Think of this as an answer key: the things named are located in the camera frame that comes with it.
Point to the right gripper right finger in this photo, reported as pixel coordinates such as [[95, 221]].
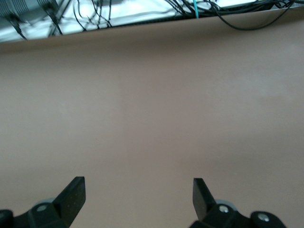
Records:
[[202, 204]]

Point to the brown table cover sheet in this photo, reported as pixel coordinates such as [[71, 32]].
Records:
[[152, 95]]

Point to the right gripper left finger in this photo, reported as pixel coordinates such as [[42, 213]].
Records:
[[69, 202]]

